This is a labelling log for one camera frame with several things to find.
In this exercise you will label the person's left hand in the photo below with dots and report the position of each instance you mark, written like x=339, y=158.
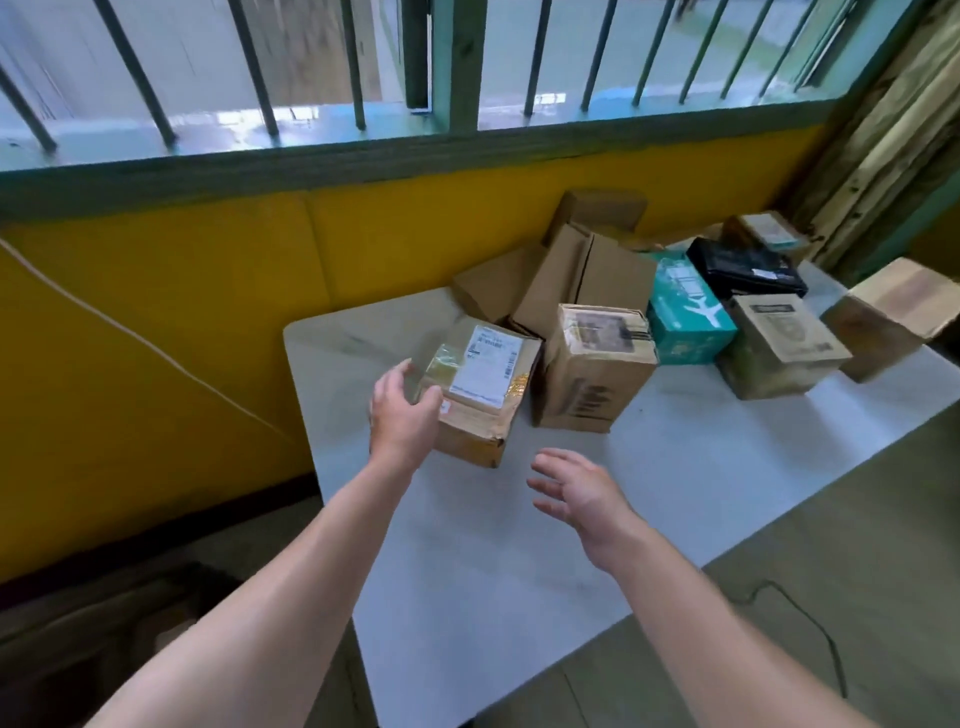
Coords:
x=397, y=424

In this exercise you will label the person's right hand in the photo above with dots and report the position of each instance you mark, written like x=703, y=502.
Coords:
x=596, y=510

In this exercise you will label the person's right fingers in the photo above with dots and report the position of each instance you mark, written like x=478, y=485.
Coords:
x=551, y=487

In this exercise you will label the person's left thumb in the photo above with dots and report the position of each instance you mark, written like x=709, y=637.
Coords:
x=429, y=401

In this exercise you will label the person's left forearm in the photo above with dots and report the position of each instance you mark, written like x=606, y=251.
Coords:
x=277, y=615

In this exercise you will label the person's right forearm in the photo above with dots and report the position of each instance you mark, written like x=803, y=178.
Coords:
x=712, y=645

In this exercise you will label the cardboard box with white label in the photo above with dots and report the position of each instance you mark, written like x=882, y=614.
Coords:
x=487, y=375

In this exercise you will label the taped cardboard box dark print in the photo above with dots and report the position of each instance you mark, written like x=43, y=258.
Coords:
x=592, y=375

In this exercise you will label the open empty cardboard box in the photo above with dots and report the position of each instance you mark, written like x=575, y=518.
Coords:
x=570, y=277

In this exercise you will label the teal printed box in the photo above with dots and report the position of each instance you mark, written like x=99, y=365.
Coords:
x=686, y=315

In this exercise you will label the plain closed cardboard box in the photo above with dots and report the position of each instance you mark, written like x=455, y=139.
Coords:
x=600, y=208

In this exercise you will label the brown box with round emblem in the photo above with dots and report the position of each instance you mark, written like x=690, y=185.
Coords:
x=784, y=345

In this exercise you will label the black plastic parcel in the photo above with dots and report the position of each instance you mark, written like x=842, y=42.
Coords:
x=742, y=270

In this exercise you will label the small cardboard box pale label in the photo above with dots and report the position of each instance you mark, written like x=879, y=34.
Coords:
x=769, y=232

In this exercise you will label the large tilted cardboard box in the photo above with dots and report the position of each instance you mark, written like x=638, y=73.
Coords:
x=892, y=315

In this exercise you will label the wooden planks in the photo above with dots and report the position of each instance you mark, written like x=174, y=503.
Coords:
x=877, y=135

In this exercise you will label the green barred window frame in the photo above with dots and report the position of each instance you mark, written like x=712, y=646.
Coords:
x=450, y=142

